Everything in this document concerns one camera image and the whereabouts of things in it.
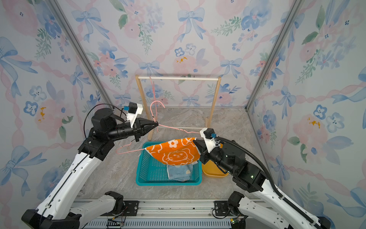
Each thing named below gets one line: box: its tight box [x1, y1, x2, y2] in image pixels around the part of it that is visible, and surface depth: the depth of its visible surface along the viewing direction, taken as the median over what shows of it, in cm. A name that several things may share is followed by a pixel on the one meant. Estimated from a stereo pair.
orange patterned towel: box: [144, 137, 202, 166], surface depth 69 cm
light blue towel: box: [166, 163, 194, 182], surface depth 85 cm
